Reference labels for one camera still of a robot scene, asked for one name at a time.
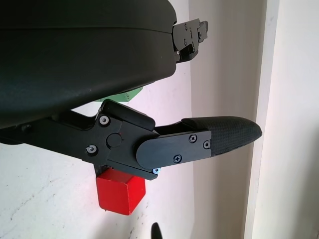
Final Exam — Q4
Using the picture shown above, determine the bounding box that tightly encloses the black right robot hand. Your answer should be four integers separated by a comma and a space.
151, 222, 164, 239

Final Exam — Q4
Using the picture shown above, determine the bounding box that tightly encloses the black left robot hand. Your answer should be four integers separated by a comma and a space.
0, 0, 264, 181

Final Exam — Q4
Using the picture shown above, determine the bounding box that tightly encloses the red wooden block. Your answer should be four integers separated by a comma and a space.
96, 168, 147, 216

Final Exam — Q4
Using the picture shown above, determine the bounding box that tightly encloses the green wooden block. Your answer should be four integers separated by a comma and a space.
94, 86, 144, 104

